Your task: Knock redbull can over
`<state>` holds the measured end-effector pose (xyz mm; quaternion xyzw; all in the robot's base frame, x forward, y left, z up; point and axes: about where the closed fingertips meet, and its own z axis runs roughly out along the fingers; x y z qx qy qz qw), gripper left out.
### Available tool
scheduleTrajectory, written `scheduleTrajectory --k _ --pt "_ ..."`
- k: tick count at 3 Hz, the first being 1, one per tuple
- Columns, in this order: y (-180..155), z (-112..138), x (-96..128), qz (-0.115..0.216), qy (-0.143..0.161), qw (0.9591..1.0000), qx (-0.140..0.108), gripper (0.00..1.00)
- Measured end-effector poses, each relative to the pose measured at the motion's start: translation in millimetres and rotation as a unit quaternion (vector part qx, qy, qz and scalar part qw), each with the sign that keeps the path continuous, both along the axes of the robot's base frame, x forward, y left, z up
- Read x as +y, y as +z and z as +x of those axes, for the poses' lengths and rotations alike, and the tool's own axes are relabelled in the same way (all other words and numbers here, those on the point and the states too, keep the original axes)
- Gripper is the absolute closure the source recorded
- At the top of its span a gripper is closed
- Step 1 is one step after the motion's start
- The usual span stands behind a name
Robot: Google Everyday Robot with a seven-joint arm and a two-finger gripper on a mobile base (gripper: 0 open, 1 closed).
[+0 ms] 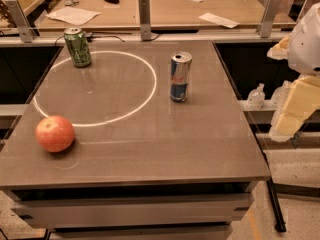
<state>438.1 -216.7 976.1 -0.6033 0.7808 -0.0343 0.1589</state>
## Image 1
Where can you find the white paper sheet left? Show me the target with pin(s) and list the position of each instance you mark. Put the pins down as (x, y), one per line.
(71, 15)

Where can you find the red apple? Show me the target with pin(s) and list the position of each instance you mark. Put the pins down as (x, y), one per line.
(54, 134)

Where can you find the white paper sheet right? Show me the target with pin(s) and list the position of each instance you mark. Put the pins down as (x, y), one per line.
(215, 20)

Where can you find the clear sanitizer bottle left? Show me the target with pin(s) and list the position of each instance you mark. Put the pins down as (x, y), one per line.
(256, 98)

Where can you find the metal bracket left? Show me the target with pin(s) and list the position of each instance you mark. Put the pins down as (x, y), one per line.
(26, 33)

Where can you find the metal bracket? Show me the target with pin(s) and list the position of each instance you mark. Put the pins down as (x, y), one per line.
(26, 33)
(145, 19)
(271, 9)

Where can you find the green soda can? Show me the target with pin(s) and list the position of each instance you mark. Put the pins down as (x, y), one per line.
(77, 46)

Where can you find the clear sanitizer bottle right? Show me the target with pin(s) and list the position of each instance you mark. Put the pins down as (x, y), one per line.
(279, 96)

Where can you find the wooden back desk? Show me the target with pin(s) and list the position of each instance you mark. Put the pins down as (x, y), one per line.
(165, 14)

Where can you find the metal bracket right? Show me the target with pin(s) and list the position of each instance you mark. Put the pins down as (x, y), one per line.
(271, 9)

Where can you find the Red Bull can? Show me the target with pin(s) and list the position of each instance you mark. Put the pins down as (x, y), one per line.
(180, 69)

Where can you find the metal bracket middle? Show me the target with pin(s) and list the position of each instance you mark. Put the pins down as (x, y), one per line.
(145, 19)

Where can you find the white drawer cabinet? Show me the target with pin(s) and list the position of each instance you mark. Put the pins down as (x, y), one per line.
(195, 217)

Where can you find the clear sanitizer bottle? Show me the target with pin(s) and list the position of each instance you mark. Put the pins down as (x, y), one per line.
(256, 98)
(279, 96)

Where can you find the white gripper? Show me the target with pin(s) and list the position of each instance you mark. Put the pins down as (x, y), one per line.
(306, 47)

